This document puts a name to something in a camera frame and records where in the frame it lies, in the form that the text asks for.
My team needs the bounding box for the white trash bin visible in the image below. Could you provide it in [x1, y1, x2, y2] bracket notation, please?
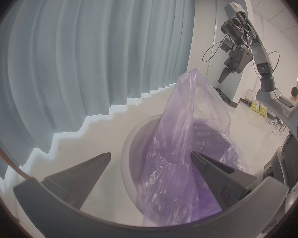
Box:
[121, 114, 235, 216]

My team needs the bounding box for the black cable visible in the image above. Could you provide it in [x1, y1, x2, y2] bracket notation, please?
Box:
[267, 51, 281, 72]
[202, 34, 226, 63]

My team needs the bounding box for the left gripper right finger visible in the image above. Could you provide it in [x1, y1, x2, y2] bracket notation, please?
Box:
[190, 151, 259, 211]

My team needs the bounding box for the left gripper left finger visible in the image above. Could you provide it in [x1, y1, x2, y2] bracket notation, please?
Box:
[41, 152, 112, 210]

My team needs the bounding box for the black crumpled plastic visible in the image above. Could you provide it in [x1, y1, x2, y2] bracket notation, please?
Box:
[212, 86, 230, 103]

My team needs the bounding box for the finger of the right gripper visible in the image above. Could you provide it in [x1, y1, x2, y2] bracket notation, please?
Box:
[218, 67, 232, 84]

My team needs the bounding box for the purple plastic bag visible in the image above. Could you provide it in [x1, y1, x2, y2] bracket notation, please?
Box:
[142, 68, 250, 227]

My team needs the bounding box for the pale blue curtain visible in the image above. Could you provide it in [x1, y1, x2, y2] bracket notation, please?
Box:
[0, 0, 196, 183]

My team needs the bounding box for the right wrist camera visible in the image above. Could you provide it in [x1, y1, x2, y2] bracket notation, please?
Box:
[220, 39, 234, 53]

